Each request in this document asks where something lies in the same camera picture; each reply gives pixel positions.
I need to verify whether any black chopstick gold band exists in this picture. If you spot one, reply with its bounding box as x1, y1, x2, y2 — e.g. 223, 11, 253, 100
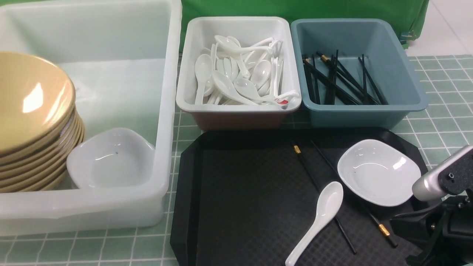
310, 139, 398, 249

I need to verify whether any white spoon tray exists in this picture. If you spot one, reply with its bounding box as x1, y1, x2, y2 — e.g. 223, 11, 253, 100
176, 17, 302, 131

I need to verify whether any white soup spoon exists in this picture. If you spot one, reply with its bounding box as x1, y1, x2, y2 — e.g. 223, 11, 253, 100
285, 181, 344, 266

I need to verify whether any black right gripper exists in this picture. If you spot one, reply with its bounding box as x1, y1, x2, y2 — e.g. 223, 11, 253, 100
390, 195, 473, 266

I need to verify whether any green cloth backdrop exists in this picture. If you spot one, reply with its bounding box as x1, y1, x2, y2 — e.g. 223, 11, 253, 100
181, 0, 429, 41

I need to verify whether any stack of yellow bowls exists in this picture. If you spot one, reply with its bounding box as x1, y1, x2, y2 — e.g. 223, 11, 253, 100
0, 51, 85, 193

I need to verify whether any pile of black chopsticks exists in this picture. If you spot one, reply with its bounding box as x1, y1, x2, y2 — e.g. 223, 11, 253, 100
301, 50, 388, 105

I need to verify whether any white square dish in bin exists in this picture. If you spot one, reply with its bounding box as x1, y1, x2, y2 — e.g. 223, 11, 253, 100
67, 128, 155, 189

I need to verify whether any black serving tray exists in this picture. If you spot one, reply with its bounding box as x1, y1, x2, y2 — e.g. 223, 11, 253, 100
170, 128, 427, 266

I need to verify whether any blue-grey chopstick tray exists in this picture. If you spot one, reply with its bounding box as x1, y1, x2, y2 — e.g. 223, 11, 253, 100
290, 18, 428, 129

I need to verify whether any pile of white spoons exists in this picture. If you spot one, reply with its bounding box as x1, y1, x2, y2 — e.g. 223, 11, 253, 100
194, 35, 301, 109

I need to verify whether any large translucent white bin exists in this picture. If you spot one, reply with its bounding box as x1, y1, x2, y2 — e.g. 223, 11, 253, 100
1, 0, 182, 236

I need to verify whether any white square dish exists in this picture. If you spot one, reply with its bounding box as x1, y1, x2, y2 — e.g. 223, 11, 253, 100
67, 128, 155, 189
337, 139, 421, 207

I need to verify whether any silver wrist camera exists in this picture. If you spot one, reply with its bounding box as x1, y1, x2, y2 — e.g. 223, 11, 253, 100
412, 145, 473, 202

